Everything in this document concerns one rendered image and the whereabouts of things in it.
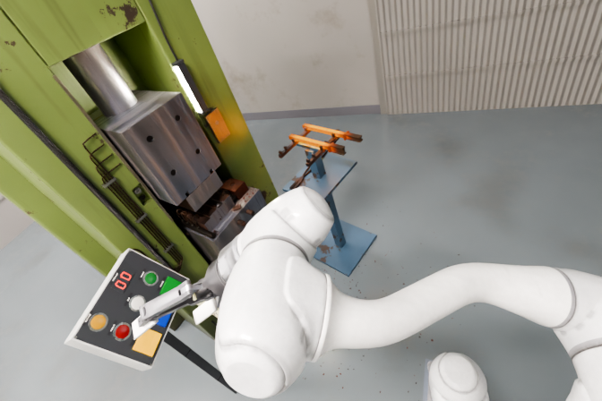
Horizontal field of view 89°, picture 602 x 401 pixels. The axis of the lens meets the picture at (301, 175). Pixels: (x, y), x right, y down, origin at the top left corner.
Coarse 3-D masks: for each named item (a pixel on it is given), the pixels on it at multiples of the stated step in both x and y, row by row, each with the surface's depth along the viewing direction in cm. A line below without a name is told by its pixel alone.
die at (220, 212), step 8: (216, 192) 167; (224, 200) 160; (232, 200) 165; (168, 208) 170; (184, 208) 166; (200, 208) 161; (208, 208) 159; (216, 208) 156; (224, 208) 161; (176, 216) 169; (184, 216) 161; (192, 216) 159; (200, 216) 158; (208, 216) 155; (216, 216) 157; (224, 216) 162; (200, 224) 155; (208, 224) 154; (216, 224) 158
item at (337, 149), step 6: (294, 138) 183; (300, 138) 180; (306, 138) 178; (312, 144) 175; (318, 144) 171; (324, 144) 169; (330, 144) 167; (336, 144) 164; (330, 150) 166; (336, 150) 165; (342, 150) 162
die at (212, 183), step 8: (208, 176) 149; (216, 176) 153; (200, 184) 146; (208, 184) 150; (216, 184) 154; (192, 192) 143; (200, 192) 147; (208, 192) 150; (184, 200) 144; (192, 200) 144; (200, 200) 147; (192, 208) 145
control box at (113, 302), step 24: (120, 264) 115; (144, 264) 121; (120, 288) 111; (144, 288) 117; (96, 312) 103; (120, 312) 108; (72, 336) 97; (96, 336) 100; (120, 360) 104; (144, 360) 106
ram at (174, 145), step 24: (144, 96) 138; (168, 96) 129; (96, 120) 131; (120, 120) 123; (144, 120) 119; (168, 120) 127; (192, 120) 136; (120, 144) 122; (144, 144) 121; (168, 144) 129; (192, 144) 138; (144, 168) 126; (168, 168) 131; (192, 168) 140; (216, 168) 152; (168, 192) 133
